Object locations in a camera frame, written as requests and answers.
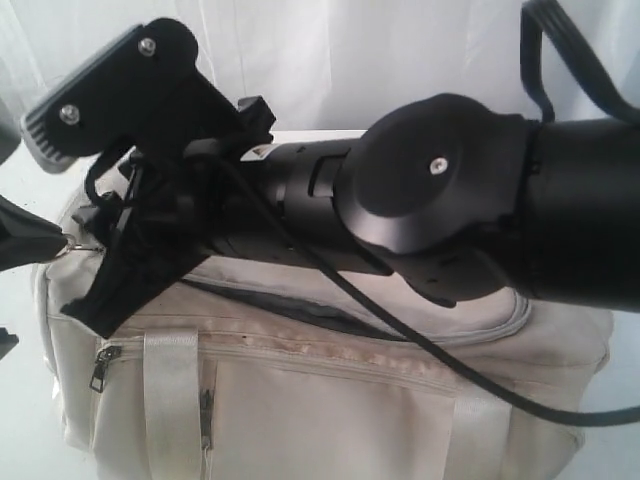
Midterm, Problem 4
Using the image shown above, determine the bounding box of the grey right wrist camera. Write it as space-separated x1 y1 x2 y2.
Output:
21 18 245 174

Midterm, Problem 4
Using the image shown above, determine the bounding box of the gold zipper pull ring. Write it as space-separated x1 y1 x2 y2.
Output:
54 234 104 259

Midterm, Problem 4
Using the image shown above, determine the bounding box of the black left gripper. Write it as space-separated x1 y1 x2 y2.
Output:
0 197 63 360

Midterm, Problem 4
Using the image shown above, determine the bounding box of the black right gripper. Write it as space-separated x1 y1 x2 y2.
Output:
61 97 275 338

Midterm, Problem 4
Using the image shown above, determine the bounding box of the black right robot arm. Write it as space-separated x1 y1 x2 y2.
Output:
63 94 639 337

